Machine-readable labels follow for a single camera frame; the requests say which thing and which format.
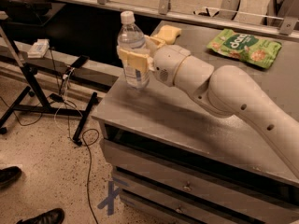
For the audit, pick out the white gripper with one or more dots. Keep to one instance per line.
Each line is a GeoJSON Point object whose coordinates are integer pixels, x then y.
{"type": "Point", "coordinates": [166, 64]}

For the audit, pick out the clear plastic water bottle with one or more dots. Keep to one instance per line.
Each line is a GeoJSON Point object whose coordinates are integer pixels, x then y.
{"type": "Point", "coordinates": [132, 38]}

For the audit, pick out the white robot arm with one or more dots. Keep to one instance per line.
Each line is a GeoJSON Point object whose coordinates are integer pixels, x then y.
{"type": "Point", "coordinates": [222, 92]}

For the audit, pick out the yellow sponge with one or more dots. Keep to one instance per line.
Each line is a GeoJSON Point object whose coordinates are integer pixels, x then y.
{"type": "Point", "coordinates": [169, 34]}

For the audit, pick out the black phone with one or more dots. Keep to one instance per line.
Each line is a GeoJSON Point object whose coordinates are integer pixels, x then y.
{"type": "Point", "coordinates": [81, 60]}

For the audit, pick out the grey drawer cabinet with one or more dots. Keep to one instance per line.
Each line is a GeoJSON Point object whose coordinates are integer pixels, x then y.
{"type": "Point", "coordinates": [174, 160]}

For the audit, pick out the small white box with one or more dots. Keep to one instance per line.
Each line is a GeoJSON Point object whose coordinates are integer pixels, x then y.
{"type": "Point", "coordinates": [39, 49]}

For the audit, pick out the green snack bag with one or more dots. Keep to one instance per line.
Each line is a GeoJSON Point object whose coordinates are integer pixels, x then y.
{"type": "Point", "coordinates": [245, 48]}

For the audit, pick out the black rolling stand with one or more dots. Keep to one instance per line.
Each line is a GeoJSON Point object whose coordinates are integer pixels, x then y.
{"type": "Point", "coordinates": [35, 89]}

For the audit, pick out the black shoe upper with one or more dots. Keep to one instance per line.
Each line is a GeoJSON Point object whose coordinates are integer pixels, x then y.
{"type": "Point", "coordinates": [9, 175]}

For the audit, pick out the black shoe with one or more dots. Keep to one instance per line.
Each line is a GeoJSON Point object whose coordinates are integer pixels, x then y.
{"type": "Point", "coordinates": [9, 175]}
{"type": "Point", "coordinates": [54, 216]}

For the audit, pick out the black shoe lower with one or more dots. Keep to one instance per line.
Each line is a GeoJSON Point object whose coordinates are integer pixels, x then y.
{"type": "Point", "coordinates": [54, 216]}

